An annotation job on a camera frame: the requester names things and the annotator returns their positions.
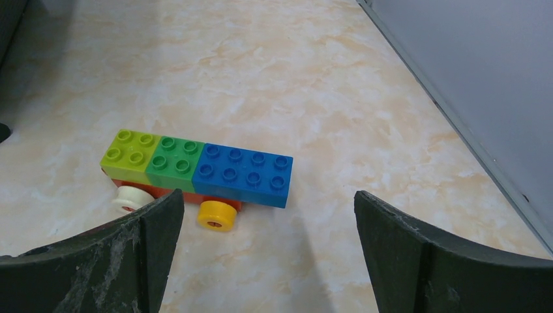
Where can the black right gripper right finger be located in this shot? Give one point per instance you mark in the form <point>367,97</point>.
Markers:
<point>417,267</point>

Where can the colourful toy brick train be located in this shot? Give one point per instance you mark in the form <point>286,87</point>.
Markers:
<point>218,178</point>

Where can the black tripod microphone stand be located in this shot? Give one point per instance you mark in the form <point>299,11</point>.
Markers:
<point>5,132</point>

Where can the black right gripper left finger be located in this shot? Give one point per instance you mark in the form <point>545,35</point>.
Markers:
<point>120,266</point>

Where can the black aluminium poker chip case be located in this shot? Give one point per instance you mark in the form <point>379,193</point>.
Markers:
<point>11,14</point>

